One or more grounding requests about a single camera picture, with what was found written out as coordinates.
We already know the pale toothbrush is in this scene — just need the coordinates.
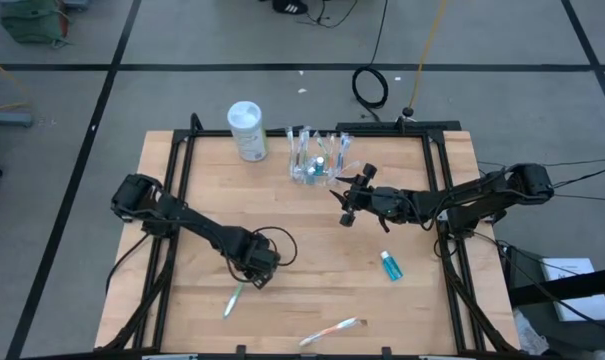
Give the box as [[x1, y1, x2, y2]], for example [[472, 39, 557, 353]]
[[286, 125, 296, 171]]

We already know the white red toothbrush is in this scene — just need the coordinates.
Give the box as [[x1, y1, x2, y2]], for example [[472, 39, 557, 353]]
[[333, 159, 362, 182]]

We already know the thin black floor cable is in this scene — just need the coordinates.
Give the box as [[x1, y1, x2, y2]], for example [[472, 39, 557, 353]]
[[306, 0, 362, 30]]

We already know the white paper booklet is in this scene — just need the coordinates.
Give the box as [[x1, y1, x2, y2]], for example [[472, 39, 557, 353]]
[[540, 256, 605, 323]]

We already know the black metal bar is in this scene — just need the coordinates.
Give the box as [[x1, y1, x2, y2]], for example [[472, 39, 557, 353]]
[[509, 266, 605, 307]]

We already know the grey blue floor base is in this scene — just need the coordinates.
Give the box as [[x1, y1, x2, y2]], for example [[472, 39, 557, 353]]
[[0, 109, 35, 128]]

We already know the yellow orange toothbrush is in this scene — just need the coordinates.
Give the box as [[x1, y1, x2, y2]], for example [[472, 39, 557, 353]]
[[298, 316, 362, 348]]

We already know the clear acrylic organizer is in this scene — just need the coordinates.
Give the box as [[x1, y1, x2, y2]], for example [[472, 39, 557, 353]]
[[285, 124, 357, 188]]

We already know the yellow hanging cable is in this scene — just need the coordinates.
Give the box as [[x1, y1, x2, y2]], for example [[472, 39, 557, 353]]
[[405, 0, 449, 119]]

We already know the black coiled cable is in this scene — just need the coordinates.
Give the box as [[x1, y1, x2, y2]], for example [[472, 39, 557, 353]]
[[350, 0, 391, 124]]

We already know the green fabric bag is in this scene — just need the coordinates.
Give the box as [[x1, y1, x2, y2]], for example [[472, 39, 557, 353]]
[[0, 0, 72, 50]]

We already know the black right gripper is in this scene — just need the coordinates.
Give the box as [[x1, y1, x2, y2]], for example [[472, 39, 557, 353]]
[[329, 163, 383, 227]]

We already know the blue white toothbrush in wrapper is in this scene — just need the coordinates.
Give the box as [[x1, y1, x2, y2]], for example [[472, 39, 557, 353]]
[[298, 125, 312, 169]]

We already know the white plastic bag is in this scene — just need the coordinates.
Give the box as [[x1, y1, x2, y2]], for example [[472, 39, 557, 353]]
[[512, 308, 552, 357]]

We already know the white wipes canister green label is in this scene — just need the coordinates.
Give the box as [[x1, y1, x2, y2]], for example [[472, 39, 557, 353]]
[[226, 100, 270, 163]]

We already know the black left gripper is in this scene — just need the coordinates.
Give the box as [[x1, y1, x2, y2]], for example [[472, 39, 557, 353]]
[[239, 234, 283, 291]]

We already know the person's black striped shoe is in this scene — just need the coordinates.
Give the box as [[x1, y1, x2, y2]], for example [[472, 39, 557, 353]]
[[271, 0, 310, 16]]

